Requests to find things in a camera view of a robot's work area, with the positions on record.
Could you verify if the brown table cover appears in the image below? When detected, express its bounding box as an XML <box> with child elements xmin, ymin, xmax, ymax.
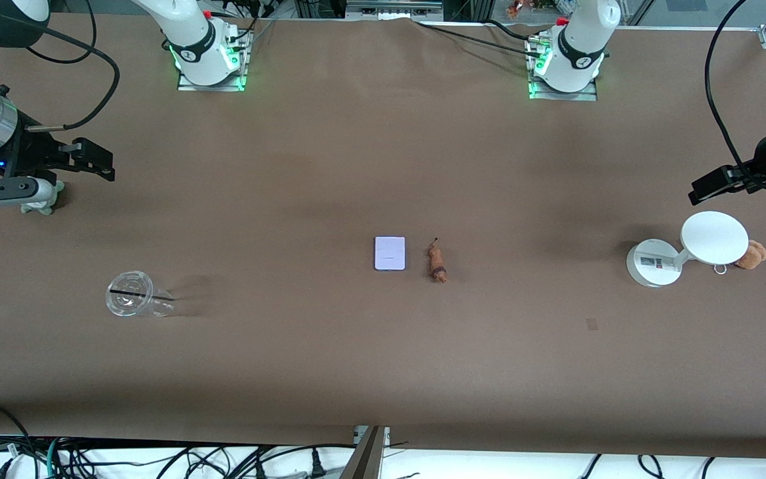
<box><xmin>0</xmin><ymin>13</ymin><xmax>766</xmax><ymax>460</ymax></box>

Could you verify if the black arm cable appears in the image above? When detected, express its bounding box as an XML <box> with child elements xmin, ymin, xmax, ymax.
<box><xmin>703</xmin><ymin>0</ymin><xmax>766</xmax><ymax>195</ymax></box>
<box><xmin>24</xmin><ymin>0</ymin><xmax>121</xmax><ymax>132</ymax></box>

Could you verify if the black straw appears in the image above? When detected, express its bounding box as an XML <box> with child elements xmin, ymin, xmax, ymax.
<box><xmin>109</xmin><ymin>288</ymin><xmax>176</xmax><ymax>302</ymax></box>

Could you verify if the long black table cable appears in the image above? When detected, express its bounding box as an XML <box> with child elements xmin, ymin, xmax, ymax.
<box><xmin>415</xmin><ymin>21</ymin><xmax>543</xmax><ymax>55</ymax></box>

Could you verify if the white round desk lamp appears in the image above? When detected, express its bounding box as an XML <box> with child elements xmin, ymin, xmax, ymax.
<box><xmin>626</xmin><ymin>211</ymin><xmax>749</xmax><ymax>288</ymax></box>

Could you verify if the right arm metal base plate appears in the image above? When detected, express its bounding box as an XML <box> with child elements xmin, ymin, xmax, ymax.
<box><xmin>178</xmin><ymin>30</ymin><xmax>251</xmax><ymax>92</ymax></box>

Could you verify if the brown teddy bear plush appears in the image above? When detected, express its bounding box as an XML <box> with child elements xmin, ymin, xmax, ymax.
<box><xmin>734</xmin><ymin>240</ymin><xmax>766</xmax><ymax>270</ymax></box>

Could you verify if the brown lion statue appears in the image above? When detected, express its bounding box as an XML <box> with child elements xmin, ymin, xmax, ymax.
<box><xmin>427</xmin><ymin>238</ymin><xmax>448</xmax><ymax>284</ymax></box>

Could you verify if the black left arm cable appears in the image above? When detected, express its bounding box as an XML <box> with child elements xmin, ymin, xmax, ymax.
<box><xmin>703</xmin><ymin>0</ymin><xmax>766</xmax><ymax>195</ymax></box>

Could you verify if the clear plastic cup with lid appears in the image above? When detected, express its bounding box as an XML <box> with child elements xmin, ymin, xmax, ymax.
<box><xmin>105</xmin><ymin>270</ymin><xmax>176</xmax><ymax>319</ymax></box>

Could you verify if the black power plug cable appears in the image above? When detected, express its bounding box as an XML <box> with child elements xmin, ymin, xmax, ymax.
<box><xmin>250</xmin><ymin>444</ymin><xmax>357</xmax><ymax>478</ymax></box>

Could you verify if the grey green plush toy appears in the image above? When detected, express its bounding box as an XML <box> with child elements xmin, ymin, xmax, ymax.
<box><xmin>21</xmin><ymin>181</ymin><xmax>65</xmax><ymax>215</ymax></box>

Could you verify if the grey metal device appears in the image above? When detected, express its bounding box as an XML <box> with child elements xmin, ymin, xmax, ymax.
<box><xmin>346</xmin><ymin>0</ymin><xmax>444</xmax><ymax>19</ymax></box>

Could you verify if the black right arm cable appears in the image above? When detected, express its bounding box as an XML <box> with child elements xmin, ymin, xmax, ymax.
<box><xmin>24</xmin><ymin>0</ymin><xmax>121</xmax><ymax>132</ymax></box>

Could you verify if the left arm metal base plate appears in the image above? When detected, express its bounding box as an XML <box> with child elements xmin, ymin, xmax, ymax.
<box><xmin>528</xmin><ymin>40</ymin><xmax>598</xmax><ymax>102</ymax></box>

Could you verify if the aluminium frame post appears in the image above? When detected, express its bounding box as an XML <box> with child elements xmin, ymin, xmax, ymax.
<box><xmin>340</xmin><ymin>426</ymin><xmax>390</xmax><ymax>479</ymax></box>

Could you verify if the short black table cable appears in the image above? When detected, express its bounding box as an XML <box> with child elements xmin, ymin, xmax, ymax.
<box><xmin>486</xmin><ymin>19</ymin><xmax>538</xmax><ymax>42</ymax></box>

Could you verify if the green cable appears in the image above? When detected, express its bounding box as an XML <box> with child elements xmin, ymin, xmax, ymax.
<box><xmin>46</xmin><ymin>437</ymin><xmax>64</xmax><ymax>479</ymax></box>

